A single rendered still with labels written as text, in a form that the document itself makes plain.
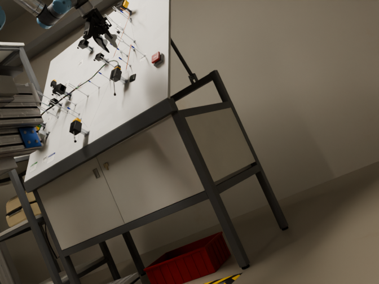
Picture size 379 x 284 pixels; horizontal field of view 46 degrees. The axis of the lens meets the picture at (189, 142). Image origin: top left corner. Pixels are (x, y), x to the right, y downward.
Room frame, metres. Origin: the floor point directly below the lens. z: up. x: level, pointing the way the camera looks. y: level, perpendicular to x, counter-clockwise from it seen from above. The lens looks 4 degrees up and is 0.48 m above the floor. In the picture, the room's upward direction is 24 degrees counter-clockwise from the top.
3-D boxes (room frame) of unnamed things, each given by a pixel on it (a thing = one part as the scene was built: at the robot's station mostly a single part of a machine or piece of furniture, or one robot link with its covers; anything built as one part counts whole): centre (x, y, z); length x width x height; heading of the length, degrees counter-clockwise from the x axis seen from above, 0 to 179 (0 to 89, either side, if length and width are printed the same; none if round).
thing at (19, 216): (2.97, 1.12, 0.76); 0.30 x 0.21 x 0.20; 152
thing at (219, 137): (2.68, 0.33, 0.60); 1.17 x 0.58 x 0.40; 58
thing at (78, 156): (2.40, 0.50, 0.83); 1.18 x 0.05 x 0.06; 58
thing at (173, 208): (2.67, 0.34, 0.40); 1.18 x 0.60 x 0.80; 58
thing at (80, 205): (2.57, 0.72, 0.60); 0.55 x 0.02 x 0.39; 58
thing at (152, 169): (2.28, 0.26, 0.60); 0.55 x 0.03 x 0.39; 58
